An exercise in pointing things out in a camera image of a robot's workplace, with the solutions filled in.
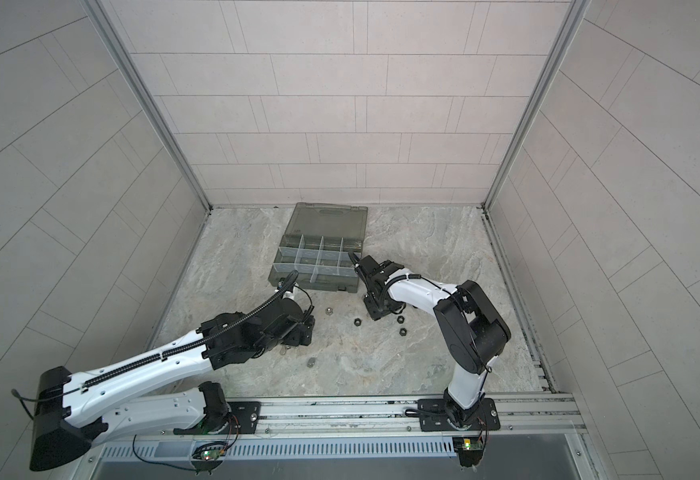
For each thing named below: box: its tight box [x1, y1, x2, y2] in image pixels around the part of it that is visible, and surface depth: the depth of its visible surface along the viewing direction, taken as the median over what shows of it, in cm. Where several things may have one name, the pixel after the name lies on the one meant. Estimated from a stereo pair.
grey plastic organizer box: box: [268, 202, 368, 293], surface depth 107 cm
